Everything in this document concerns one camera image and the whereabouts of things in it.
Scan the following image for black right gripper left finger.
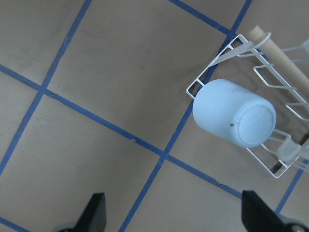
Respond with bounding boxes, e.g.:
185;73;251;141
58;192;107;232

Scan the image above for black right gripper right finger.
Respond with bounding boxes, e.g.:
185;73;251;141
241;190;309;232

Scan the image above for white wire cup rack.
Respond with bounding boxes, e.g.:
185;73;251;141
186;27;309;178

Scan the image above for light blue plastic cup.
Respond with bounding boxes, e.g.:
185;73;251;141
193;79;276;148

